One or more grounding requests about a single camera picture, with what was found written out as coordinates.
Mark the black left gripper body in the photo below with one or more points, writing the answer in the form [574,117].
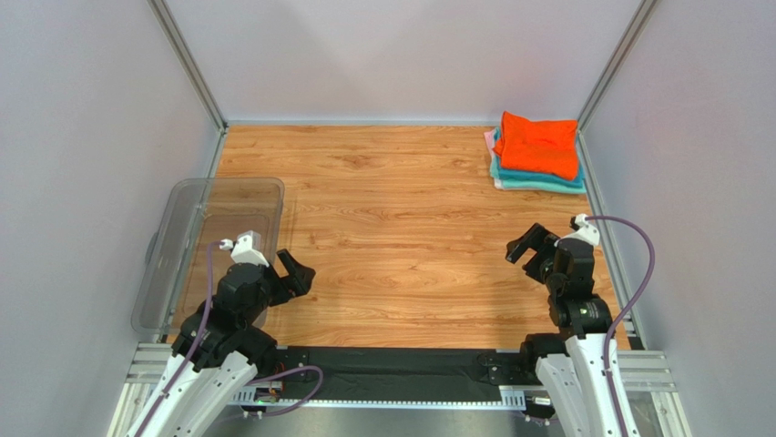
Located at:
[273,290]

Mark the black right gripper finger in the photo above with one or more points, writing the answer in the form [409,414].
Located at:
[540,266]
[537,238]

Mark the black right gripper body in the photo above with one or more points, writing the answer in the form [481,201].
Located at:
[539,256]

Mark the orange t shirt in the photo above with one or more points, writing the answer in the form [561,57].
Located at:
[545,146]

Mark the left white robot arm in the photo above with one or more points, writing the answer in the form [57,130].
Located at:
[220,351]

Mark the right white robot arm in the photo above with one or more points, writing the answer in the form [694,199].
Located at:
[578,366]

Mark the teal folded t shirt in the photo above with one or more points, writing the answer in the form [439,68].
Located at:
[520,179]

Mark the mint folded t shirt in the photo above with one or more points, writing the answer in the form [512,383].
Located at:
[523,180]

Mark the clear plastic bin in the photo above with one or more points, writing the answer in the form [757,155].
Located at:
[201,211]

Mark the pink folded t shirt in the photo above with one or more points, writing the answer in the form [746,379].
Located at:
[490,138]

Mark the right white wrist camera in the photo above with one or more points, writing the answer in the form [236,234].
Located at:
[584,230]

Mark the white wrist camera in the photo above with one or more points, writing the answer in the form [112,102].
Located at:
[584,230]
[245,249]

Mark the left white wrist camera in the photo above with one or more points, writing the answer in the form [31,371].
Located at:
[245,249]

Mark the aluminium frame rail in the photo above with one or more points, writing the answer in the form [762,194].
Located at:
[651,393]

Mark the right aluminium corner post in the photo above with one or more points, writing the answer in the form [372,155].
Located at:
[634,29]

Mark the aluminium corner post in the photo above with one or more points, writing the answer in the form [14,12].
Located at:
[178,43]
[634,29]

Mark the left aluminium corner post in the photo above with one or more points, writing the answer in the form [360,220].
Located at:
[178,43]

